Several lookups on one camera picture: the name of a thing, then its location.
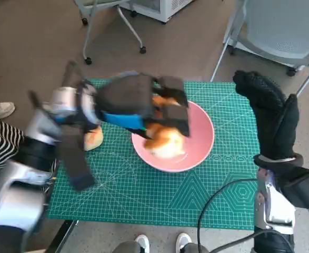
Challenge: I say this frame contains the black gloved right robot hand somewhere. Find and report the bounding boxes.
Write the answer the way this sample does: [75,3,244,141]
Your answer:
[232,70,301,160]

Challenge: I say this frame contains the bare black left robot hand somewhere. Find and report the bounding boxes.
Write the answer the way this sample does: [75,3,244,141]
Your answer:
[95,71,193,140]

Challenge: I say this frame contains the round pale bread roll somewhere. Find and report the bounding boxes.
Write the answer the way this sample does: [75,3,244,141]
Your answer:
[83,126,104,152]

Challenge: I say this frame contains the braided golden bread loaf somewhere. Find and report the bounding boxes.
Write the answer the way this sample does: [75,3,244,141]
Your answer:
[143,95,187,159]

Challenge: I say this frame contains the pink bowl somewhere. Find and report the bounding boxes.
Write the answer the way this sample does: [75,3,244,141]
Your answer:
[131,101,215,173]

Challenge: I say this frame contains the grey perforated seat chair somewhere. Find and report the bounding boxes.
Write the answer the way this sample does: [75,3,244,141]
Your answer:
[210,0,309,95]

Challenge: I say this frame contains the white cabinet appliance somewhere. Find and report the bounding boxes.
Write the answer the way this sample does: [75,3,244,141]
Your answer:
[121,0,192,23]

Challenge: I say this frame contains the green cutting mat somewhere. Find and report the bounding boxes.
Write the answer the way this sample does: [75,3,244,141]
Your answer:
[47,77,259,231]

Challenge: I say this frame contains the white shoe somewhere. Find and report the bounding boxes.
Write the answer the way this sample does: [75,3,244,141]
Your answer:
[135,233,151,253]
[176,232,193,253]

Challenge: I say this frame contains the grey leg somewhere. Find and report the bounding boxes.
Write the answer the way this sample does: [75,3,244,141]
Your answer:
[183,242,209,253]
[112,241,142,253]

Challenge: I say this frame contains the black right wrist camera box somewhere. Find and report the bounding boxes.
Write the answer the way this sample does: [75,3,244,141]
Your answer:
[279,166,309,209]

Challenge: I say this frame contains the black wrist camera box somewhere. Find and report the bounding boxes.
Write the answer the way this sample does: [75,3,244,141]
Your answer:
[58,123,96,190]
[279,166,309,209]

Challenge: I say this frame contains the grey wheeled chair frame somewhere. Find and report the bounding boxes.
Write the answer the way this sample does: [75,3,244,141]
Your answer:
[74,0,147,65]

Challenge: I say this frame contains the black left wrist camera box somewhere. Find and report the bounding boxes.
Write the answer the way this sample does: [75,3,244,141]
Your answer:
[58,123,96,190]

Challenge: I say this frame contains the long black cable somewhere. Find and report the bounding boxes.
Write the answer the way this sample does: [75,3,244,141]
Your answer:
[197,178,259,253]

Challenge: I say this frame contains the dark metal table frame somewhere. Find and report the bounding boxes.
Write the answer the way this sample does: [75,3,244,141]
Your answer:
[45,220,79,253]

